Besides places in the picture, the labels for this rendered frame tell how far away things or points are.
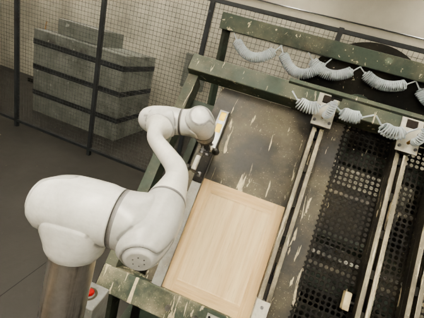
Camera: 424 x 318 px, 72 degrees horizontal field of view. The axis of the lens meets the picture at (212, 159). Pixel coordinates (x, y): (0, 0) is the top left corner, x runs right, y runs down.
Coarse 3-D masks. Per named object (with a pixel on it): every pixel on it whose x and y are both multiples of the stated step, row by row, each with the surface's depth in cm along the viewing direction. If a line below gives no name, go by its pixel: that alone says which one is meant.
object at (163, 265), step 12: (216, 120) 158; (216, 132) 156; (216, 144) 155; (192, 180) 151; (192, 192) 149; (192, 204) 147; (180, 228) 145; (168, 252) 142; (168, 264) 141; (156, 276) 140
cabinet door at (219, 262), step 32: (224, 192) 150; (192, 224) 147; (224, 224) 146; (256, 224) 145; (192, 256) 143; (224, 256) 142; (256, 256) 141; (192, 288) 139; (224, 288) 138; (256, 288) 137
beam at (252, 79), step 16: (192, 64) 161; (208, 64) 161; (224, 64) 160; (208, 80) 166; (224, 80) 159; (240, 80) 156; (256, 80) 156; (272, 80) 155; (256, 96) 163; (272, 96) 156; (288, 96) 152; (304, 96) 151; (336, 112) 148; (368, 112) 146; (384, 112) 145; (368, 128) 150
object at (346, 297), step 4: (344, 292) 133; (348, 292) 132; (344, 296) 132; (348, 296) 132; (344, 300) 131; (348, 300) 131; (340, 304) 133; (344, 304) 131; (348, 304) 131; (344, 308) 130; (348, 308) 130
